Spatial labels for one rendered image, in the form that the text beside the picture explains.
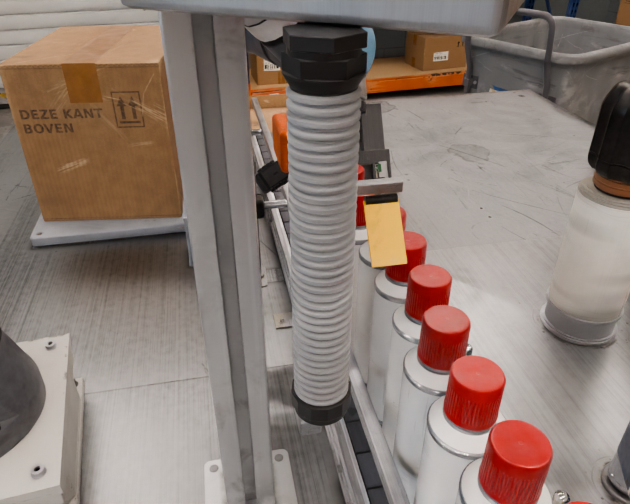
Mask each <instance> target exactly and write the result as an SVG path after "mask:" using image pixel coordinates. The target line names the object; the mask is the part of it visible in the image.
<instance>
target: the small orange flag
mask: <svg viewBox="0 0 630 504"><path fill-rule="evenodd" d="M363 205H364V212H365V220H366V228H367V236H368V243H369V251H370V259H371V266H372V268H374V267H383V266H392V265H400V264H407V257H406V250H405V243H404V235H403V228H402V221H401V213H400V206H399V198H398V195H397V193H391V194H380V195H369V196H364V201H363Z"/></svg>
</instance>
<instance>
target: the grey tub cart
mask: <svg viewBox="0 0 630 504"><path fill-rule="evenodd" d="M515 14H518V15H524V16H530V17H536V18H537V19H532V20H527V21H521V22H515V23H510V24H507V25H506V26H505V27H504V29H503V30H502V31H501V33H500V34H498V35H495V36H492V37H489V38H486V37H474V36H462V42H464V43H465V44H464V46H465V55H466V65H467V69H466V73H464V76H463V82H462V85H463V86H465V87H464V94H465V93H481V92H497V91H513V90H531V91H533V92H535V93H537V94H539V95H540V96H542V97H544V98H546V99H548V100H550V101H551V102H553V103H555V104H557V105H559V106H561V107H562V108H564V109H566V110H568V111H570V112H572V113H574V114H575V115H577V116H579V117H581V118H583V119H585V120H586V121H588V122H590V123H592V124H594V125H596V123H597V119H598V116H599V112H600V109H601V105H602V103H603V100H604V98H605V97H606V95H607V94H608V93H609V91H610V90H611V89H612V88H613V87H614V86H615V85H616V84H617V83H618V82H620V81H624V80H627V79H629V78H630V26H624V25H618V24H611V23H605V22H599V21H592V20H586V19H579V18H573V17H565V16H552V15H551V14H550V13H548V12H545V11H539V10H532V9H526V8H520V7H519V9H518V10H517V11H516V13H515Z"/></svg>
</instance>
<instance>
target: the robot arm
mask: <svg viewBox="0 0 630 504"><path fill-rule="evenodd" d="M301 23H302V22H290V21H278V20H265V19H253V18H244V25H245V40H246V52H247V53H252V54H255V55H257V56H259V57H260V58H262V59H264V60H266V61H268V62H270V63H272V64H274V65H276V66H278V67H280V68H281V52H282V51H285V50H286V44H285V43H284V42H283V26H289V25H295V24H301ZM361 28H362V29H364V30H365V31H367V32H368V38H367V47H366V48H362V51H365V52H367V70H366V75H367V73H368V72H369V70H370V68H371V66H372V64H373V61H374V57H375V51H376V41H375V35H374V32H373V29H372V28H363V27H361ZM366 75H365V76H364V78H363V80H362V81H361V83H360V84H359V86H361V88H362V95H361V97H360V99H361V108H360V111H361V117H360V120H359V121H360V130H359V133H360V140H359V152H358V154H359V160H358V164H359V165H361V166H363V168H364V169H365V176H364V180H369V179H381V178H385V177H379V172H382V170H381V164H379V162H381V161H387V170H388V178H392V175H391V164H390V153H389V149H385V145H384V134H383V123H382V112H381V103H378V104H366V102H364V101H365V100H366V99H367V89H366V79H365V77H366ZM257 172H258V173H257V174H256V176H255V181H256V183H257V185H258V186H259V187H260V189H261V190H262V192H263V193H268V192H270V191H271V193H273V192H275V191H276V190H280V189H282V188H283V186H284V185H285V184H286V183H288V174H289V172H288V173H284V172H282V170H281V168H280V165H279V163H278V160H277V161H274V160H272V161H270V162H269V163H266V164H264V165H263V166H262V168H260V169H259V170H258V171H257ZM45 400H46V388H45V383H44V381H43V378H42V376H41V373H40V370H39V368H38V366H37V364H36V363H35V361H34V360H33V359H32V358H31V357H30V356H29V355H28V354H27V353H26V352H24V351H23V350H22V349H21V348H20V347H19V346H18V345H17V344H16V343H15V342H14V341H13V340H12V339H11V338H10V337H9V336H8V335H7V334H6V333H5V332H4V331H3V330H2V329H1V327H0V458H1V457H2V456H4V455H5V454H6V453H8V452H9V451H10V450H11V449H13V448H14V447H15V446H16V445H17V444H18V443H19V442H20V441H21V440H22V439H23V438H24V437H25V436H26V435H27V434H28V433H29V432H30V430H31V429H32V428H33V426H34V425H35V424H36V422H37V420H38V419H39V417H40V415H41V413H42V410H43V408H44V404H45Z"/></svg>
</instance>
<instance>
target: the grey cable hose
mask: <svg viewBox="0 0 630 504"><path fill-rule="evenodd" d="M367 38H368V32H367V31H365V30H364V29H362V28H361V27H351V26H339V25H327V24H314V23H301V24H295V25H289V26H283V42H284V43H285V44H286V50H285V51H282V52H281V69H282V70H281V71H282V75H283V76H284V78H285V80H286V81H287V83H288V84H289V85H288V86H287V87H286V96H287V97H288V98H287V99H286V106H287V108H288V109H287V111H286V115H287V119H288V121H287V130H288V132H287V140H288V144H287V148H288V152H289V153H288V162H289V164H288V172H289V174H288V179H289V201H290V202H289V209H290V212H289V215H290V237H291V238H290V245H291V284H292V316H293V317H292V321H293V324H292V325H293V360H294V379H293V381H292V388H291V403H292V405H293V406H294V408H295V411H296V413H297V415H298V416H299V417H300V418H301V419H302V420H303V421H305V422H307V423H309V424H312V425H316V426H327V425H331V424H334V423H336V422H338V421H339V420H341V419H342V418H343V417H344V415H345V414H346V412H347V409H348V408H349V407H350V400H351V382H350V381H349V362H350V343H351V338H350V336H351V320H352V318H351V316H352V299H353V296H352V295H353V278H354V253H355V235H356V231H355V229H356V209H357V203H356V202H357V189H358V184H357V182H358V174H357V173H358V167H359V165H358V160H359V154H358V152H359V140H360V133H359V130H360V121H359V120H360V117H361V111H360V108H361V99H360V97H361V95H362V88H361V86H359V84H360V83H361V81H362V80H363V78H364V76H365V75H366V70H367V52H365V51H362V48H366V47H367Z"/></svg>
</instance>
